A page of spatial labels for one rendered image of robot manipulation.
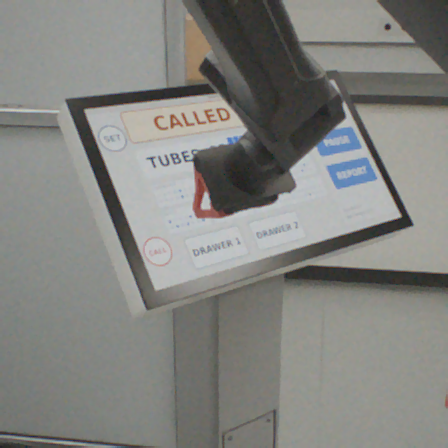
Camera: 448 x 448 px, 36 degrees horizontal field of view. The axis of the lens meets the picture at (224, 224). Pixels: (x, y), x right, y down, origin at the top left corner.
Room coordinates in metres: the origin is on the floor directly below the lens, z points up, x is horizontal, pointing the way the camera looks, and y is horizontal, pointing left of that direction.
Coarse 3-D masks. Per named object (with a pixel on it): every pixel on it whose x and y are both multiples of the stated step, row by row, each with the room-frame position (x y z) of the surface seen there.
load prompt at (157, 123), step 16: (128, 112) 0.95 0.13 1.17; (144, 112) 0.97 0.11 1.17; (160, 112) 0.98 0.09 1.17; (176, 112) 0.99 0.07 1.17; (192, 112) 1.01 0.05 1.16; (208, 112) 1.02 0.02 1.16; (224, 112) 1.04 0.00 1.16; (128, 128) 0.93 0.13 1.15; (144, 128) 0.95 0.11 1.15; (160, 128) 0.96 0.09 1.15; (176, 128) 0.97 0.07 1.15; (192, 128) 0.99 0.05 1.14; (208, 128) 1.00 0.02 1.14; (224, 128) 1.02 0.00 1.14
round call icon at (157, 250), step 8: (144, 240) 0.83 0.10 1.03; (152, 240) 0.83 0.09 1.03; (160, 240) 0.84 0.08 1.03; (168, 240) 0.84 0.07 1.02; (144, 248) 0.82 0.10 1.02; (152, 248) 0.82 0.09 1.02; (160, 248) 0.83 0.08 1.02; (168, 248) 0.83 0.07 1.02; (144, 256) 0.81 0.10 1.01; (152, 256) 0.81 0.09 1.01; (160, 256) 0.82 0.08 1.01; (168, 256) 0.83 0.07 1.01; (152, 264) 0.81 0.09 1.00; (160, 264) 0.81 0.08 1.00; (168, 264) 0.82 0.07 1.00
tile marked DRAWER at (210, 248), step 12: (228, 228) 0.90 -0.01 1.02; (192, 240) 0.86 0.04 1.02; (204, 240) 0.87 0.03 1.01; (216, 240) 0.87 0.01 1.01; (228, 240) 0.88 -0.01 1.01; (240, 240) 0.89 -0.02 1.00; (192, 252) 0.85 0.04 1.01; (204, 252) 0.85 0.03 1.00; (216, 252) 0.86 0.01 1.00; (228, 252) 0.87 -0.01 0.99; (240, 252) 0.88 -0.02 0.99; (192, 264) 0.83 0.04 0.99; (204, 264) 0.84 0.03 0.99; (216, 264) 0.85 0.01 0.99
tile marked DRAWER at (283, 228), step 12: (276, 216) 0.95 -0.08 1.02; (288, 216) 0.96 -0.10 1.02; (252, 228) 0.92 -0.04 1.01; (264, 228) 0.93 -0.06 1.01; (276, 228) 0.94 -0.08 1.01; (288, 228) 0.95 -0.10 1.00; (300, 228) 0.96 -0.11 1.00; (264, 240) 0.91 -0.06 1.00; (276, 240) 0.92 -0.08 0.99; (288, 240) 0.93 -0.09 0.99
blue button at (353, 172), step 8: (352, 160) 1.10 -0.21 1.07; (360, 160) 1.11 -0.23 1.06; (368, 160) 1.12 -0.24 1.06; (328, 168) 1.06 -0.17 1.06; (336, 168) 1.07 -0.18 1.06; (344, 168) 1.08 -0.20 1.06; (352, 168) 1.09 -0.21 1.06; (360, 168) 1.10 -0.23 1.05; (368, 168) 1.11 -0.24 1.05; (336, 176) 1.06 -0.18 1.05; (344, 176) 1.07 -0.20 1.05; (352, 176) 1.08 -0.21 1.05; (360, 176) 1.08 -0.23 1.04; (368, 176) 1.09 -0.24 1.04; (376, 176) 1.10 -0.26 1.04; (336, 184) 1.05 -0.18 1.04; (344, 184) 1.06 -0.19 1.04; (352, 184) 1.06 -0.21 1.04; (360, 184) 1.07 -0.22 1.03
